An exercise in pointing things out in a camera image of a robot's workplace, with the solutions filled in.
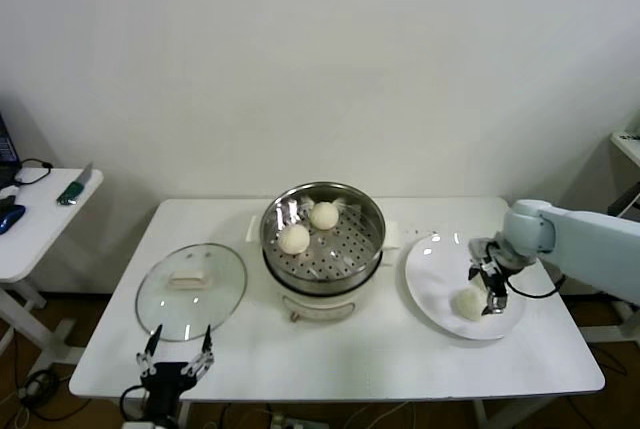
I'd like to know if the grey floor power strip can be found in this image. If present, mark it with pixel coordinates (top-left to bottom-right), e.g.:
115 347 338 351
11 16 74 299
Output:
269 412 321 429

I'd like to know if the large white plate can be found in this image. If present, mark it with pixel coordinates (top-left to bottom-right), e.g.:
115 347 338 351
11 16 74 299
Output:
403 232 528 342

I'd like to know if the stainless steel steamer basket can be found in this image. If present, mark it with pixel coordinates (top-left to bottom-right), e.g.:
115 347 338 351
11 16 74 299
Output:
260 181 387 295

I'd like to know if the green handled knife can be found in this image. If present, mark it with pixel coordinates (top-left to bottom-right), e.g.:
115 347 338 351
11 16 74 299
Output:
56 162 95 207

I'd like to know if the floor cable bundle with plug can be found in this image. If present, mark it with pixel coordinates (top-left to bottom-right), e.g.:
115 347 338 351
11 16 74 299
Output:
14 368 94 423

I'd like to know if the white work table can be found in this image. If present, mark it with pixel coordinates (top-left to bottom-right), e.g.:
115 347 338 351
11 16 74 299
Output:
68 197 607 429

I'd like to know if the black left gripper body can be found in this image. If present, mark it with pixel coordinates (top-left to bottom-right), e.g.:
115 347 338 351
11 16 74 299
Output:
140 362 194 424

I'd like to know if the dark laptop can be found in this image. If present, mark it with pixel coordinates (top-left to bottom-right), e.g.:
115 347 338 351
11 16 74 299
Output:
0 108 24 190

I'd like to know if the round glass pot lid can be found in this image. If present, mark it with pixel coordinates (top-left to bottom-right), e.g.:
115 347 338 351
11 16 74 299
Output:
135 243 250 343

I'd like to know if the black power adapter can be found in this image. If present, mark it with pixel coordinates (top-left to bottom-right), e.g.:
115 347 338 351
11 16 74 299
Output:
606 183 640 220

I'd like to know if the white table foot bar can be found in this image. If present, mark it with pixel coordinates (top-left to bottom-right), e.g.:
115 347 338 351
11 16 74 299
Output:
579 301 640 345

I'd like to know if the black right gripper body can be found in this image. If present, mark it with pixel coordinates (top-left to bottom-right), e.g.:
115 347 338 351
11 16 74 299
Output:
477 254 521 298

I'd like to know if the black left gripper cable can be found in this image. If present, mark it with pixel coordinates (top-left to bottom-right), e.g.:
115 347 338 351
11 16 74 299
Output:
121 384 146 423

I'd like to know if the white side table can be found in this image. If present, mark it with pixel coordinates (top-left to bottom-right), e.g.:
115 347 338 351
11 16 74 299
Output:
0 167 105 365

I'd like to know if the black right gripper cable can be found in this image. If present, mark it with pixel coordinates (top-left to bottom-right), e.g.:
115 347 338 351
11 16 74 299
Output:
507 268 566 299

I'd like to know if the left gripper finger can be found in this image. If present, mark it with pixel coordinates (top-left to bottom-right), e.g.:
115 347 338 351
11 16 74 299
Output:
135 325 163 375
181 324 216 378

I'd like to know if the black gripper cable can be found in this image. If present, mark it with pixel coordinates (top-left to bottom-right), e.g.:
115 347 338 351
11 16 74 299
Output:
121 384 146 423
507 268 566 299

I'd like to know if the black looped cable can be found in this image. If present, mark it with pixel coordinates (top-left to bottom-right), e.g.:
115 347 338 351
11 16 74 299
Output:
14 158 55 188

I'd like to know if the white electric cooking pot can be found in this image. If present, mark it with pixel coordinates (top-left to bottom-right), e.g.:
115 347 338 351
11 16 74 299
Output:
244 215 401 324

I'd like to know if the white table with print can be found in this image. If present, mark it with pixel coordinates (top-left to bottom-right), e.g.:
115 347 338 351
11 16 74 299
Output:
610 132 640 169

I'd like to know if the blue computer mouse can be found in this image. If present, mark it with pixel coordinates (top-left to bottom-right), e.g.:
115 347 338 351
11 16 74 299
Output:
0 203 27 235

